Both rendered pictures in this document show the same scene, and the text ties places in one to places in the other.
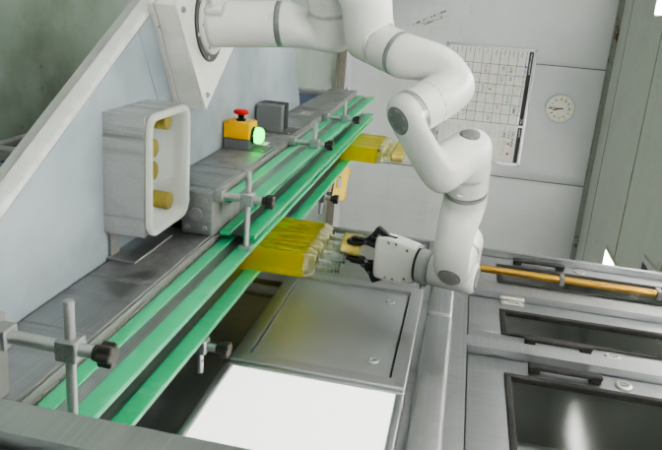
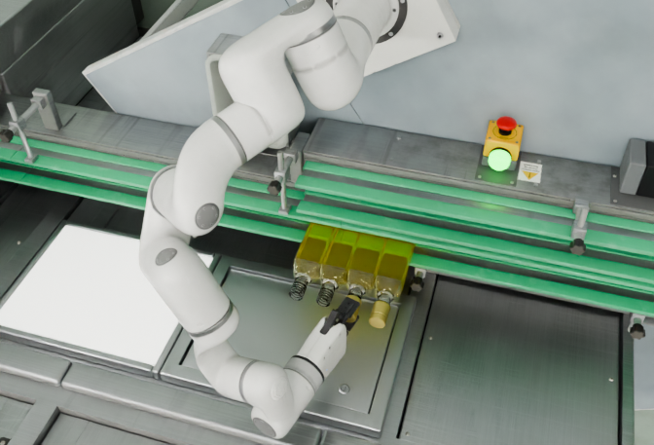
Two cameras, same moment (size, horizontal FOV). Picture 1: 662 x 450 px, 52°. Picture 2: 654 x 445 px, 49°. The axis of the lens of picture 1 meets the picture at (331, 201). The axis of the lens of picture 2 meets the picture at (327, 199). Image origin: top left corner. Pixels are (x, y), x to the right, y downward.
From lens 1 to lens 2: 1.91 m
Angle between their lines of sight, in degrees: 84
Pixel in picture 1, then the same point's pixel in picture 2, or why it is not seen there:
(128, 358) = (96, 167)
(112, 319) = (135, 151)
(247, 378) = not seen: hidden behind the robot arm
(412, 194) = not seen: outside the picture
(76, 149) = (189, 47)
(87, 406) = (51, 161)
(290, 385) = not seen: hidden behind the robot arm
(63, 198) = (178, 72)
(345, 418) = (127, 326)
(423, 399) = (147, 388)
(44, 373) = (74, 137)
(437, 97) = (159, 195)
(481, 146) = (151, 272)
